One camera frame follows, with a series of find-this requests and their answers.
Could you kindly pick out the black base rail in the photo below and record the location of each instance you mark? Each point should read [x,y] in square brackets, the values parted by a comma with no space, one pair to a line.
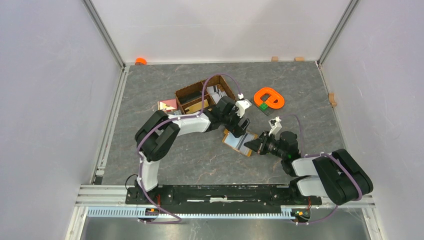
[228,199]

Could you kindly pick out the silver cards pile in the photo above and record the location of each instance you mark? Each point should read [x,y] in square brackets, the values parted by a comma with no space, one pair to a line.
[216,92]

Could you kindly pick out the pink card box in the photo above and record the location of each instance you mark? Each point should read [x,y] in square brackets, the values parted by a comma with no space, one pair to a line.
[168,106]

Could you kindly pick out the orange plastic ring toy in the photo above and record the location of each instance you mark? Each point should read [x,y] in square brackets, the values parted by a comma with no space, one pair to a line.
[270,96]

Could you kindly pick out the orange tape roll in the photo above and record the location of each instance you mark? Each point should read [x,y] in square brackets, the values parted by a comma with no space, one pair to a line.
[140,61]

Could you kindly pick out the wooden block right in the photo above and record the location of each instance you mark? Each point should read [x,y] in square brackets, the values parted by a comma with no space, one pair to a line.
[299,59]

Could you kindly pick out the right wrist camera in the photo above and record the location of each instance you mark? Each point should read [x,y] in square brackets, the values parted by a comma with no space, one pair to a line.
[275,125]

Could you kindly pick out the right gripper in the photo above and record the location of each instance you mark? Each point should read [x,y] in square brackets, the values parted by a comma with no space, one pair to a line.
[258,145]

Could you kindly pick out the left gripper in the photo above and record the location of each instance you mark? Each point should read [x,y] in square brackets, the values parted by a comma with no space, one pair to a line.
[239,131]

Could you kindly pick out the wooden clip on wall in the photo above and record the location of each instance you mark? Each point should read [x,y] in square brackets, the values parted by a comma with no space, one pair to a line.
[332,99]

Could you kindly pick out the brown woven basket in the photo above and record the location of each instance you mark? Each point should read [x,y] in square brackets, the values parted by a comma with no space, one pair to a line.
[199,86]

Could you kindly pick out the black cards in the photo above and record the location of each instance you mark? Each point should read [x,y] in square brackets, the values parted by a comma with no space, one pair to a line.
[190,97]

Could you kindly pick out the yellow leather card holder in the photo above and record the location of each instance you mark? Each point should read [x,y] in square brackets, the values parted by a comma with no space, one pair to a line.
[237,143]

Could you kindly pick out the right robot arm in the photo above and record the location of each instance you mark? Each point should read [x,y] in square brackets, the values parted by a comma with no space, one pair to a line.
[334,175]

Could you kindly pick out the gold VIP cards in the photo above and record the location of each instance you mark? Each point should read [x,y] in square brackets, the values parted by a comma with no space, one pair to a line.
[196,107]

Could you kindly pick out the green toy brick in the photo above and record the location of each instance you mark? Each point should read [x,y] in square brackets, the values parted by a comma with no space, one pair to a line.
[263,106]

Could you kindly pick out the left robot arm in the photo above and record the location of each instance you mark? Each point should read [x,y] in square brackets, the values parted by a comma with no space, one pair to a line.
[156,137]

